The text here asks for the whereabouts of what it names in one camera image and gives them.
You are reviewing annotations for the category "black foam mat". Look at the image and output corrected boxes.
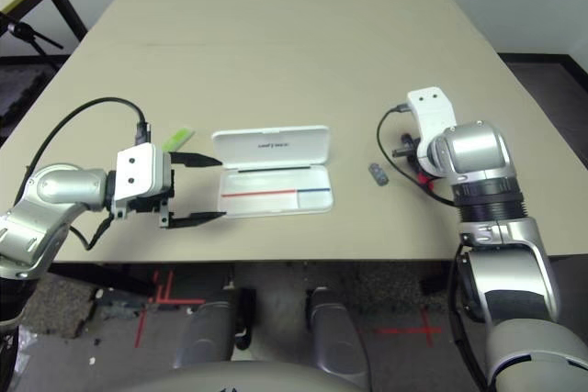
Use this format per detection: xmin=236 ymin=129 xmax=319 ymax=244
xmin=0 ymin=65 xmax=51 ymax=136

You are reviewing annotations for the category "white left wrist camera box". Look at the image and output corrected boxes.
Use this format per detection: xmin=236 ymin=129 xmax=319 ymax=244
xmin=114 ymin=142 xmax=172 ymax=215

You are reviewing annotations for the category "black left camera cable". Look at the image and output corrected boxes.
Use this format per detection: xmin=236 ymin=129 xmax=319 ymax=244
xmin=25 ymin=96 xmax=152 ymax=173

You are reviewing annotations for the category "white plastic pencil case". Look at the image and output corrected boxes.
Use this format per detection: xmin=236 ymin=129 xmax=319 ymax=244
xmin=210 ymin=124 xmax=334 ymax=221

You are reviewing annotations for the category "grey right robot leg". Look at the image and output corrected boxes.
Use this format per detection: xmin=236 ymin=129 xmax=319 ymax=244
xmin=305 ymin=288 xmax=371 ymax=377

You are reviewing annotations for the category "black tripod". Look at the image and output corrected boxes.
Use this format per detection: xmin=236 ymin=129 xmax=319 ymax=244
xmin=0 ymin=10 xmax=64 ymax=72

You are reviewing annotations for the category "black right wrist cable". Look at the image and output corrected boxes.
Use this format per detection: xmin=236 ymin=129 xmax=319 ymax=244
xmin=376 ymin=105 xmax=460 ymax=207

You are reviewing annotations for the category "clear plastic bag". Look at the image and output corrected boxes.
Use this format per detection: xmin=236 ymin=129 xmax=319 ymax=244
xmin=13 ymin=327 xmax=38 ymax=377

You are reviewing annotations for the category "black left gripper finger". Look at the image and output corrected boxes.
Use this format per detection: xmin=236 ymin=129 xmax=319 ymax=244
xmin=169 ymin=151 xmax=224 ymax=169
xmin=167 ymin=211 xmax=229 ymax=230

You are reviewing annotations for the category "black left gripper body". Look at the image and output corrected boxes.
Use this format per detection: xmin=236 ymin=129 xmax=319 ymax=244
xmin=109 ymin=155 xmax=176 ymax=230

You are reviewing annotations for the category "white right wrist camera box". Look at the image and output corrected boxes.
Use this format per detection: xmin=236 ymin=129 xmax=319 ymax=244
xmin=406 ymin=86 xmax=458 ymax=177

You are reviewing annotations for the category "short black left gripper cable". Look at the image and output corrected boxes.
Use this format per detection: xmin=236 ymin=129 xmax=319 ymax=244
xmin=68 ymin=212 xmax=116 ymax=252

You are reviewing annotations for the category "green highlighter marker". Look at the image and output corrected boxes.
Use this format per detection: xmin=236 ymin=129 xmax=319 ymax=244
xmin=163 ymin=127 xmax=197 ymax=154

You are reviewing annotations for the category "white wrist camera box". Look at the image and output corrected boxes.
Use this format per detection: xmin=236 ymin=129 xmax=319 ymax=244
xmin=406 ymin=86 xmax=458 ymax=177
xmin=114 ymin=142 xmax=172 ymax=215

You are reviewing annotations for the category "grey robot torso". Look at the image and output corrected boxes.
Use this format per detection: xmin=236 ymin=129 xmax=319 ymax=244
xmin=137 ymin=362 xmax=368 ymax=392

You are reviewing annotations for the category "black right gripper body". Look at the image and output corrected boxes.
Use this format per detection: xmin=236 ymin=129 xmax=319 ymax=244
xmin=391 ymin=133 xmax=431 ymax=176

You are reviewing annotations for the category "grey left robot leg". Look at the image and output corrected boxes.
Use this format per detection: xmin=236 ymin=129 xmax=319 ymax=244
xmin=172 ymin=302 xmax=238 ymax=370

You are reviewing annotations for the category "grey robot leg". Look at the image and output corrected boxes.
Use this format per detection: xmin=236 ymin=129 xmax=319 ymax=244
xmin=172 ymin=302 xmax=238 ymax=370
xmin=305 ymin=288 xmax=371 ymax=377

